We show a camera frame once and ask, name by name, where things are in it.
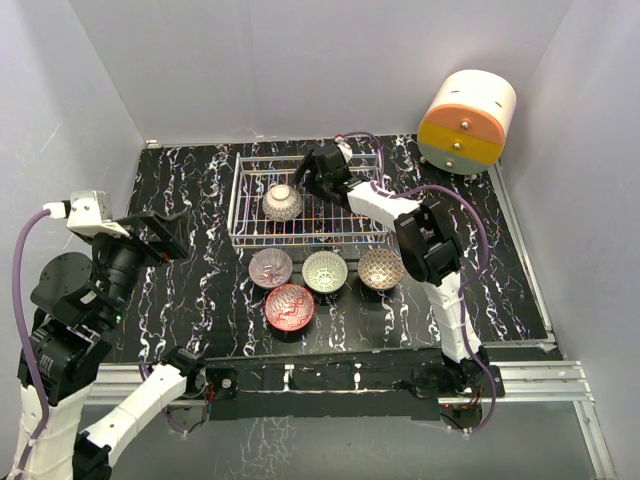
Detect brown spoke patterned bowl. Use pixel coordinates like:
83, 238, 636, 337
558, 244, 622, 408
262, 184, 303, 222

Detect white wire dish rack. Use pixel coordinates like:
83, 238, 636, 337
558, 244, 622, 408
227, 154, 389, 249

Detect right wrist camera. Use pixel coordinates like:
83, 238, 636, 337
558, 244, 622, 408
334, 135, 353, 163

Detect red patterned bowl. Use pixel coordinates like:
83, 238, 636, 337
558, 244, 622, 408
264, 283, 315, 333

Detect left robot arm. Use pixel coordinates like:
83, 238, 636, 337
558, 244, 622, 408
8, 202, 207, 479

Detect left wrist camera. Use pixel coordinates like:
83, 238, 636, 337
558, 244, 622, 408
43, 190, 129, 242

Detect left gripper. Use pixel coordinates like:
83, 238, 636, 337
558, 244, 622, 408
87, 209, 190, 327

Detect round drawer cabinet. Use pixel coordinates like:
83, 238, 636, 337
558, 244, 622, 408
417, 69, 517, 176

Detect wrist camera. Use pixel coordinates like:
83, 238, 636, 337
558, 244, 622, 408
43, 190, 129, 242
334, 135, 353, 163

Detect green patterned bowl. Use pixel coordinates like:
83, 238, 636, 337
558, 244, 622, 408
301, 251, 349, 294

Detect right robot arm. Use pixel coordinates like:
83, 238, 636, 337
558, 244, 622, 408
292, 143, 497, 397

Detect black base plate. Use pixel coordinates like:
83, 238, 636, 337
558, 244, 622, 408
206, 347, 505, 427

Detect aluminium frame rail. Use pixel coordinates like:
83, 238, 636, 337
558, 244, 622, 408
106, 151, 613, 479

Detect purple striped bowl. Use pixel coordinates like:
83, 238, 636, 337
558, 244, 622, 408
248, 248, 293, 290

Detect brown scale patterned bowl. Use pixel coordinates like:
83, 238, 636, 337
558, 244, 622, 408
357, 248, 405, 291

